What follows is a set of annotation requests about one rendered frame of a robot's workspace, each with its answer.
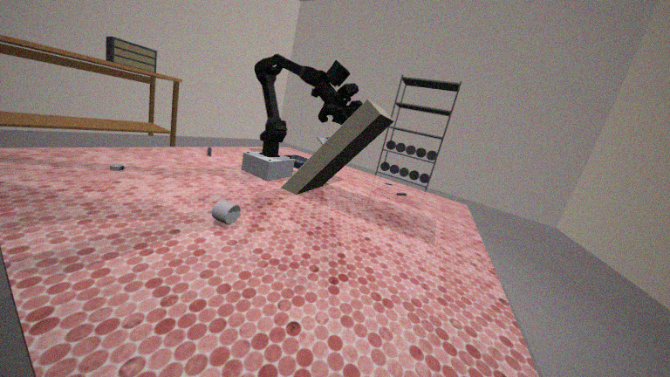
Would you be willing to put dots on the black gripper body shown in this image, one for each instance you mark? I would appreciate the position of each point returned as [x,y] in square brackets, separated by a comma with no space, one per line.
[331,106]

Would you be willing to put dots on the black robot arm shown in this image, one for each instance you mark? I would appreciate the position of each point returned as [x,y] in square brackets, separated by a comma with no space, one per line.
[266,73]

